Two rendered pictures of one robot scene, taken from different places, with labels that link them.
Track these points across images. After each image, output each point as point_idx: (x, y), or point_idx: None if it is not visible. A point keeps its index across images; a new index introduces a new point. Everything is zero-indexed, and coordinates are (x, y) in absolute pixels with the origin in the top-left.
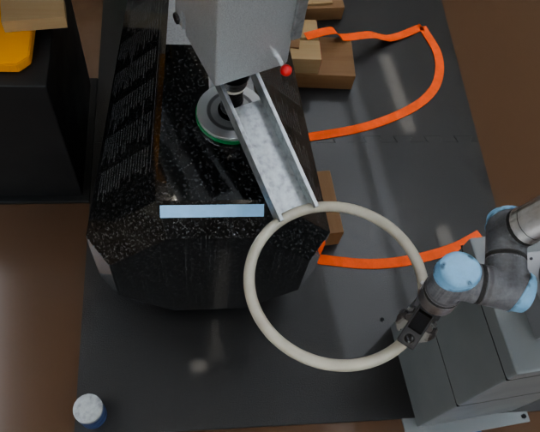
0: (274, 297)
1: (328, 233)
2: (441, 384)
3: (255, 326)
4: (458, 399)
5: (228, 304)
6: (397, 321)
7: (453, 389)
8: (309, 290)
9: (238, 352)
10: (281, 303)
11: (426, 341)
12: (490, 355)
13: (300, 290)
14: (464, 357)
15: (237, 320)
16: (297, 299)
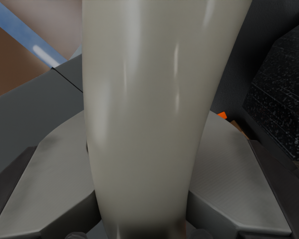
0: (245, 68)
1: (293, 158)
2: None
3: (252, 36)
4: (53, 73)
5: (296, 32)
6: (256, 149)
7: (65, 81)
8: (221, 90)
9: (257, 4)
10: (238, 68)
11: (48, 134)
12: None
13: (228, 86)
14: (64, 120)
15: (269, 31)
16: (227, 78)
